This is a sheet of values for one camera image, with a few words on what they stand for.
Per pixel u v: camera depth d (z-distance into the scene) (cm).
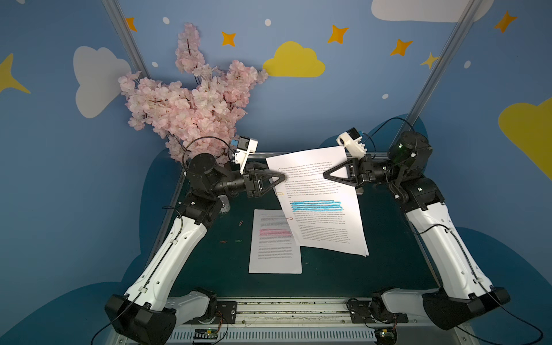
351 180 49
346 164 50
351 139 51
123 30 73
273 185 56
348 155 55
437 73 84
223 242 92
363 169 46
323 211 53
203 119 63
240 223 98
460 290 38
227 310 75
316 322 73
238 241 93
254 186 51
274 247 91
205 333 72
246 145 51
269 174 52
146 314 36
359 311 75
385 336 73
